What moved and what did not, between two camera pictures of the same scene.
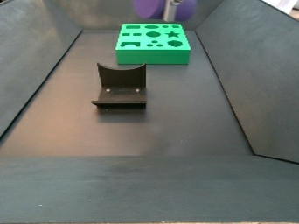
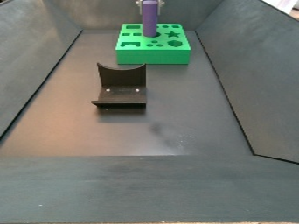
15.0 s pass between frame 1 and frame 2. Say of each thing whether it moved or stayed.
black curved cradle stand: stayed
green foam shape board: stayed
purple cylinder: moved
